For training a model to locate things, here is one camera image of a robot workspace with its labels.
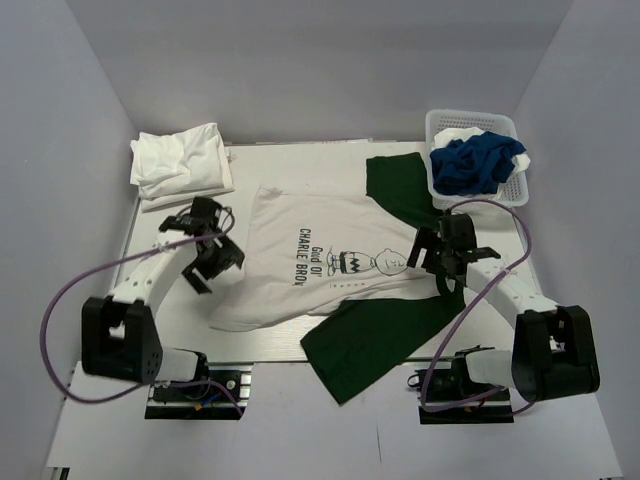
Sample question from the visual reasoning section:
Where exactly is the purple cable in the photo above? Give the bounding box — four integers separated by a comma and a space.
40, 203, 246, 416
419, 199, 536, 415

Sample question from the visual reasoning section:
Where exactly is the blue t-shirt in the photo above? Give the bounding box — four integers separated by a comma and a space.
429, 130, 529, 197

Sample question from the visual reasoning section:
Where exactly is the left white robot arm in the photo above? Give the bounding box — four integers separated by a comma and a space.
81, 197, 245, 399

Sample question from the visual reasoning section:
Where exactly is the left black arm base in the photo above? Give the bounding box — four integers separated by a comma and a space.
145, 364, 252, 421

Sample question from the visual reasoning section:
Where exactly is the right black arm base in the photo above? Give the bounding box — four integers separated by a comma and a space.
418, 368, 514, 425

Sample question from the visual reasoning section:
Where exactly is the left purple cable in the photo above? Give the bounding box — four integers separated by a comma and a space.
40, 203, 246, 416

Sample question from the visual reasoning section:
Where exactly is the folded white t-shirt stack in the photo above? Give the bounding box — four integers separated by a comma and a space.
130, 122, 235, 212

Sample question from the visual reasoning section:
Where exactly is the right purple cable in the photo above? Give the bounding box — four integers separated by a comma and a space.
419, 199, 536, 415

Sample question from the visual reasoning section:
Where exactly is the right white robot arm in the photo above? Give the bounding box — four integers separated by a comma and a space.
408, 212, 601, 403

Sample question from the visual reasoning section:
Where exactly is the white and green raglan t-shirt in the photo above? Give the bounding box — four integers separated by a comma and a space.
210, 153, 465, 404

